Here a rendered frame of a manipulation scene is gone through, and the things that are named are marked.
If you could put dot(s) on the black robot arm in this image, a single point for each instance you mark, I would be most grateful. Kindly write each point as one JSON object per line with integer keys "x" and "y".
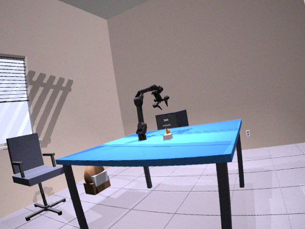
{"x": 138, "y": 101}

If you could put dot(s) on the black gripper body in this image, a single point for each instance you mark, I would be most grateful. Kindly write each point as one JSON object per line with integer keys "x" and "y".
{"x": 159, "y": 99}

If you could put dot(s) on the white square block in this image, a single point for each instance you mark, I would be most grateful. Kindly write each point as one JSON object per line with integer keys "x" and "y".
{"x": 168, "y": 136}

